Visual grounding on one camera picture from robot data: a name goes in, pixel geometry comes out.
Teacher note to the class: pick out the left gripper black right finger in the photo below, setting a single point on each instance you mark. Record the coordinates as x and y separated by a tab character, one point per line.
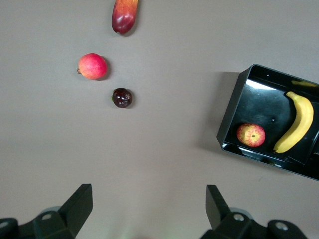
224	224

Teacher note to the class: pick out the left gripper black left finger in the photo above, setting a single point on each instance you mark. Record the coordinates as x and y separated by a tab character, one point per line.
67	219

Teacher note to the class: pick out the red yellow striped apple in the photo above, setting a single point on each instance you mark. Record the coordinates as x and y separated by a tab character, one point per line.
250	135

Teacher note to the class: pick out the black plastic box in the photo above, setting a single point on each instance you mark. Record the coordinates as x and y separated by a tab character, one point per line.
259	104

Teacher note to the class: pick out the yellow banana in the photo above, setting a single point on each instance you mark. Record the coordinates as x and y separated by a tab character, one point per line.
300	124

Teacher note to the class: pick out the dark purple plum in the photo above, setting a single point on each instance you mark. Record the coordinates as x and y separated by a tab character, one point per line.
122	98

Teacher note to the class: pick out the red pomegranate fruit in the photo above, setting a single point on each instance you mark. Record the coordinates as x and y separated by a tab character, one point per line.
92	66

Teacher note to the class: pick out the brown table cover mat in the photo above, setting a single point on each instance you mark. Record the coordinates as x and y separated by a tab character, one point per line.
174	49

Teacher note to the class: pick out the red yellow mango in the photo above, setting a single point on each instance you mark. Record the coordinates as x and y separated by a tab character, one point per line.
124	17

